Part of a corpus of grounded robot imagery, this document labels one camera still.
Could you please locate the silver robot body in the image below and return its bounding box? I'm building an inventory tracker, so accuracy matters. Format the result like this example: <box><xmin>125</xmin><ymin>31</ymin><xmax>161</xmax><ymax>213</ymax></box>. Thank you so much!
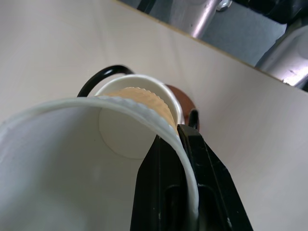
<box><xmin>138</xmin><ymin>0</ymin><xmax>308</xmax><ymax>92</ymax></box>

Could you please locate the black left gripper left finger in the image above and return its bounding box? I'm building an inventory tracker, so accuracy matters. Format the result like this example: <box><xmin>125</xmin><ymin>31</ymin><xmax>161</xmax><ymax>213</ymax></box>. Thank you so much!
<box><xmin>129</xmin><ymin>134</ymin><xmax>197</xmax><ymax>231</ymax></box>

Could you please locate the ribbed tan paper cup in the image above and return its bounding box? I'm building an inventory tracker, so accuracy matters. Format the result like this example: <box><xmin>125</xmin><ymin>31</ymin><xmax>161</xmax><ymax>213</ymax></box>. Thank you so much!
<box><xmin>93</xmin><ymin>74</ymin><xmax>184</xmax><ymax>128</ymax></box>

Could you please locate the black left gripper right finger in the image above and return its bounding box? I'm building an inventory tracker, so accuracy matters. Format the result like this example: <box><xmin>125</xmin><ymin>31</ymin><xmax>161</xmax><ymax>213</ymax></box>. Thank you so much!
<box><xmin>177</xmin><ymin>123</ymin><xmax>254</xmax><ymax>231</ymax></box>

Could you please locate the white paper cup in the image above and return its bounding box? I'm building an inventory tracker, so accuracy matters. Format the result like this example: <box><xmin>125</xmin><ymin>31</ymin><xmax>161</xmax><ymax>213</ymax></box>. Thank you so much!
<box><xmin>0</xmin><ymin>95</ymin><xmax>200</xmax><ymax>231</ymax></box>

